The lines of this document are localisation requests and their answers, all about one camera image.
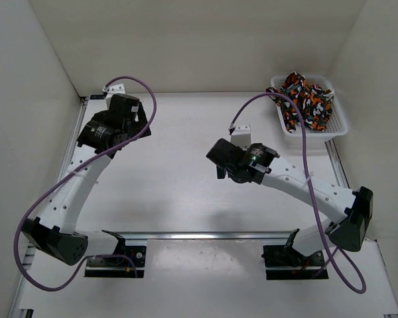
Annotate orange camouflage shorts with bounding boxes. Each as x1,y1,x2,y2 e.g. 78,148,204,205
265,72,334,132

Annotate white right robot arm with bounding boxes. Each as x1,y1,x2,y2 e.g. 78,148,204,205
206,138,373,267

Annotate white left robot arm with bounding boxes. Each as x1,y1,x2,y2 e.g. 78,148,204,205
21,93,151,266

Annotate white plastic basket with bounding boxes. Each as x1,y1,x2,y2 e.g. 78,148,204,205
266,72,348,145

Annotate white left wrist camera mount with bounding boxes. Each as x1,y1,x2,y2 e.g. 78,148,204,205
102,83,126,99

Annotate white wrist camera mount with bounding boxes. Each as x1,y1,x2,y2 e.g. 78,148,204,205
229,124,251,150
102,83,126,99

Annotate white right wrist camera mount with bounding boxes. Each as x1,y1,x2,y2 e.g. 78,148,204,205
229,124,251,150

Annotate aluminium front rail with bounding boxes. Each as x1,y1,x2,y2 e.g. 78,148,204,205
119,231,291,240

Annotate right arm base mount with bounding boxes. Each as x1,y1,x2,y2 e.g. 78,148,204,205
261,245,329,281

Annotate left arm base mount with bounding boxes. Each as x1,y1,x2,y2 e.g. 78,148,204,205
84,239,147,279

